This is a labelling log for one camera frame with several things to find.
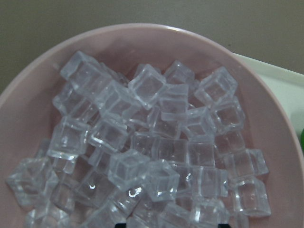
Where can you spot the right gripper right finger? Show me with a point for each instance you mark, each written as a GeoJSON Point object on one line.
{"type": "Point", "coordinates": [223, 225]}

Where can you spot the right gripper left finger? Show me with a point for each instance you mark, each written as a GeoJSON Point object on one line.
{"type": "Point", "coordinates": [120, 225]}

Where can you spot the clear ice cubes pile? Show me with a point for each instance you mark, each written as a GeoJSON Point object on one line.
{"type": "Point", "coordinates": [160, 150]}

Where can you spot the pink bowl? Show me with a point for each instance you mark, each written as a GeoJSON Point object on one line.
{"type": "Point", "coordinates": [27, 114]}

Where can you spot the cream plastic tray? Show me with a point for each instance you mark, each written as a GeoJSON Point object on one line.
{"type": "Point", "coordinates": [287, 86]}

